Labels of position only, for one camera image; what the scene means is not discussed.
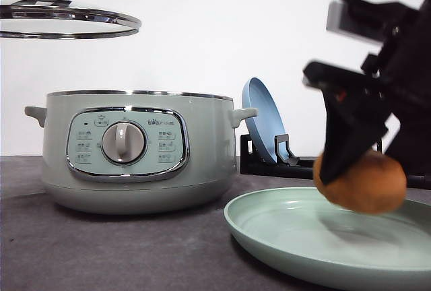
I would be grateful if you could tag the blue plate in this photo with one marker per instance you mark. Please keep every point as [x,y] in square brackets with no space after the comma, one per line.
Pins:
[263,128]

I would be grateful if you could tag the green electric steamer pot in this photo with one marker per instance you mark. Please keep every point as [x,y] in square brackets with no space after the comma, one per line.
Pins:
[134,151]

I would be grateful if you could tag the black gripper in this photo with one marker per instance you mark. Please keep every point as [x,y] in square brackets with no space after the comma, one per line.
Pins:
[361,108]

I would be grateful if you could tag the green plate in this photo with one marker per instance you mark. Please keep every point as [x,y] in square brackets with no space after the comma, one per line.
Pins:
[306,234]

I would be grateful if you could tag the brown potato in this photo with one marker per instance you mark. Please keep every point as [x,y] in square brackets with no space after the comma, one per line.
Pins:
[374,182]

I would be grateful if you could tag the grey table mat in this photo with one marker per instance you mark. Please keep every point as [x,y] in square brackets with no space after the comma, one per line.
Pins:
[47,246]

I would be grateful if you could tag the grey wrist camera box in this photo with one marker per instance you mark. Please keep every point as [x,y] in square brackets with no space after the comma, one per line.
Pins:
[357,18]

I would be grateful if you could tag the glass steamer lid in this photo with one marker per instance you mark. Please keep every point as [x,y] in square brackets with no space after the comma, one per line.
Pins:
[62,19]

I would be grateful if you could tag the black dish rack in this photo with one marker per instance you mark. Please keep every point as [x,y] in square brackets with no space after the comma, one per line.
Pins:
[287,165]

